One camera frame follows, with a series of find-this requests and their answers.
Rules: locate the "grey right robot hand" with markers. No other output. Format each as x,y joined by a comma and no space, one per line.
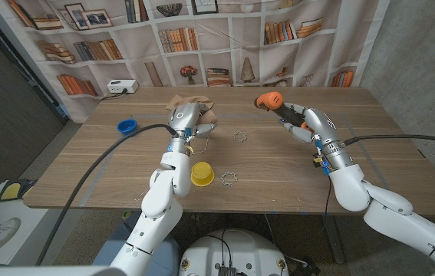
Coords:
317,122

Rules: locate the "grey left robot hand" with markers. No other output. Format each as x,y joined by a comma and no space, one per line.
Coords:
184,117

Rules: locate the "orange black electric screwdriver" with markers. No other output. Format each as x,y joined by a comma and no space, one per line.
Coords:
269,100

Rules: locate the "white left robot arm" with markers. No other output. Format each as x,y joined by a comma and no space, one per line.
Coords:
163,203

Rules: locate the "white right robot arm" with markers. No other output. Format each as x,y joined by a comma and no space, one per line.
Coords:
378,207

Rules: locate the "blue plastic cup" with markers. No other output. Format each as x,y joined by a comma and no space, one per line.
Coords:
127,125

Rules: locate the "yellow plastic cup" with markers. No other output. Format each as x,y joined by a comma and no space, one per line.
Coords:
202,174

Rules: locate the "printed bookshelf backdrop cloth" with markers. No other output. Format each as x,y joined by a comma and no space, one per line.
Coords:
217,57

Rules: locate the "white power adapter box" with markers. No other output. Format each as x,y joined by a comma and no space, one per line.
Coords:
122,86

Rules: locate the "grey table leg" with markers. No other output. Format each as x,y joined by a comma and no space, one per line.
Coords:
334,241

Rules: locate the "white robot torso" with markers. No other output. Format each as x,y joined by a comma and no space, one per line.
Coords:
240,249

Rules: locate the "yellow black pad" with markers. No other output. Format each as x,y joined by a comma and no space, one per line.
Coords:
12,190

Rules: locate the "white platform board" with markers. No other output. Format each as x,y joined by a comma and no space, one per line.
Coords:
29,230

